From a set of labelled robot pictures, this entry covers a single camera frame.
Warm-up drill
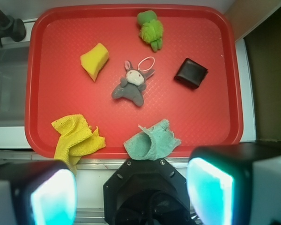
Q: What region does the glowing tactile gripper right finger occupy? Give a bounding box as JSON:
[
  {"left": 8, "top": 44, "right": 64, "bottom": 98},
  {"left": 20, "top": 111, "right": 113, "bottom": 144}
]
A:
[{"left": 186, "top": 142, "right": 281, "bottom": 225}]

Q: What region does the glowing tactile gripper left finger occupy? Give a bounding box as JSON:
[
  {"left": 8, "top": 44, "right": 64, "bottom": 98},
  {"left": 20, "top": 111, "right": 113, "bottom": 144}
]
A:
[{"left": 0, "top": 160, "right": 77, "bottom": 225}]

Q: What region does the yellow cloth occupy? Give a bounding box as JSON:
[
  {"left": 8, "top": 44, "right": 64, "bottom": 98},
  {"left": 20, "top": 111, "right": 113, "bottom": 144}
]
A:
[{"left": 51, "top": 114, "right": 106, "bottom": 175}]

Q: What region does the light blue cloth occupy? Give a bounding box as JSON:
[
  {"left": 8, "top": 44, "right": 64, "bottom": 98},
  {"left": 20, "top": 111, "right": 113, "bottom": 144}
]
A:
[{"left": 124, "top": 119, "right": 182, "bottom": 161}]

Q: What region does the dark brown leather wallet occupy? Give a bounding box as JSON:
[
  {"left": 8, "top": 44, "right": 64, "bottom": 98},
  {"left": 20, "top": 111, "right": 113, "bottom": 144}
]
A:
[{"left": 174, "top": 58, "right": 208, "bottom": 90}]

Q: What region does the stainless steel sink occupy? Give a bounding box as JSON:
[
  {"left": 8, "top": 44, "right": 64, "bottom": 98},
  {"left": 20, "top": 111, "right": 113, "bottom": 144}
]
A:
[{"left": 0, "top": 42, "right": 30, "bottom": 127}]

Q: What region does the grey bunny plush toy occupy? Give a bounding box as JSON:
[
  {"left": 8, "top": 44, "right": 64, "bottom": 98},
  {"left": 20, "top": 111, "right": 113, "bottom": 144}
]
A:
[{"left": 111, "top": 56, "right": 155, "bottom": 107}]

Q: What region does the yellow sponge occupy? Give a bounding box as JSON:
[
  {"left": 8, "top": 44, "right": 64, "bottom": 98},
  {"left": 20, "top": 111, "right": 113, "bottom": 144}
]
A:
[{"left": 80, "top": 43, "right": 109, "bottom": 82}]

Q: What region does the red plastic tray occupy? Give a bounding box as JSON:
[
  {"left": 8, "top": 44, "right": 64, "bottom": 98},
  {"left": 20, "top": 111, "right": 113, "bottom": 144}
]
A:
[{"left": 24, "top": 5, "right": 243, "bottom": 158}]

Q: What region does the black faucet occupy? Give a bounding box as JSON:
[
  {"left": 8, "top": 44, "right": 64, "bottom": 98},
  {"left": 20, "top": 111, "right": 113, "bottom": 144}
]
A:
[{"left": 0, "top": 10, "right": 26, "bottom": 48}]

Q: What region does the green plush toy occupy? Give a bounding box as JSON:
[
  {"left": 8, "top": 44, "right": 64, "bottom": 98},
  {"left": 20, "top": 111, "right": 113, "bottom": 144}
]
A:
[{"left": 137, "top": 10, "right": 164, "bottom": 52}]

